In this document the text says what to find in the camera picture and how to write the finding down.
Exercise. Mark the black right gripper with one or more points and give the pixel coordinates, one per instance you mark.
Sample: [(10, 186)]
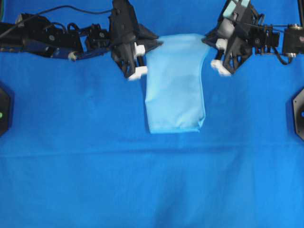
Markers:
[(230, 37)]

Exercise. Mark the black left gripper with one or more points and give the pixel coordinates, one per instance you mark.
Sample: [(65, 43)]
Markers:
[(124, 33)]

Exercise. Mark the light blue towel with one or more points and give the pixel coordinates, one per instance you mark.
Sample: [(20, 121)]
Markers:
[(174, 97)]

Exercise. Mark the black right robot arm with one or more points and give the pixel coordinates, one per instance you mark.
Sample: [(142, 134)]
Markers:
[(283, 41)]

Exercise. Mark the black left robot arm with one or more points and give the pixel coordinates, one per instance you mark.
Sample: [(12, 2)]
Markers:
[(35, 34)]

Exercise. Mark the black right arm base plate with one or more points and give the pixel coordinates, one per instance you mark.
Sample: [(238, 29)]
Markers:
[(298, 113)]

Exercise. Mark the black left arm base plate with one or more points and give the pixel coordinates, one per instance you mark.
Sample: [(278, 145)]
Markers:
[(5, 110)]

